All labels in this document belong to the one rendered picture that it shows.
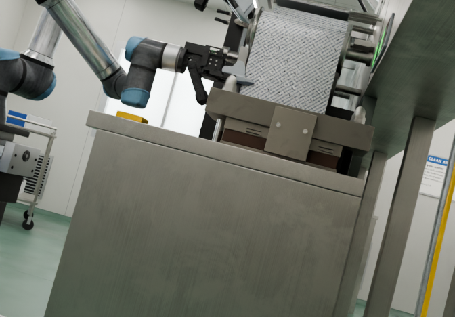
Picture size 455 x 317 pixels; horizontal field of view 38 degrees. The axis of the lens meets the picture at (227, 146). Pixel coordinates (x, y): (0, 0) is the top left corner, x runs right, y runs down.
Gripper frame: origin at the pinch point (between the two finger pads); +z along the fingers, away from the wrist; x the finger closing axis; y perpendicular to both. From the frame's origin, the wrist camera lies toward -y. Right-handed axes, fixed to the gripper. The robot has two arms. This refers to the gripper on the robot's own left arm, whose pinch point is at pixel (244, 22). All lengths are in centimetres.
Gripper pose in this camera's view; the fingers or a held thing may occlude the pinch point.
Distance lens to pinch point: 187.6
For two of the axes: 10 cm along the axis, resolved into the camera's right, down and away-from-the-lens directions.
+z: 5.7, 8.1, -1.5
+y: 8.1, -5.8, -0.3
